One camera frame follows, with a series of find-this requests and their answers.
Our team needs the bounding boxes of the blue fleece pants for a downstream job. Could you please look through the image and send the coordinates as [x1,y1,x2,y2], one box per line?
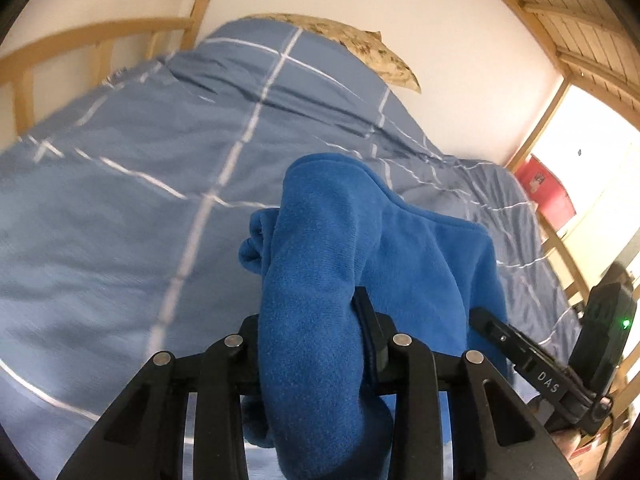
[240,154,508,479]

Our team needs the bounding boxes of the red storage box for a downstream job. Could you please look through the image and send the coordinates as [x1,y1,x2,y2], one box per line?
[515,155,576,231]

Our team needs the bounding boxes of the blue checked duvet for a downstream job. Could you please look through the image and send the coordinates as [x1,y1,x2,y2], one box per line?
[1,18,579,479]

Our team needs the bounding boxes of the beige patterned pillow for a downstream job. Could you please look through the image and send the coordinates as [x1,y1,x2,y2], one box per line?
[248,13,422,93]

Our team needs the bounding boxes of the black cable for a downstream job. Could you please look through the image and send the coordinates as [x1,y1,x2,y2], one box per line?
[594,398,618,478]

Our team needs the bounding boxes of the wooden bunk bed frame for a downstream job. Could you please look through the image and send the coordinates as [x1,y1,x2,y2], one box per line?
[0,0,640,441]

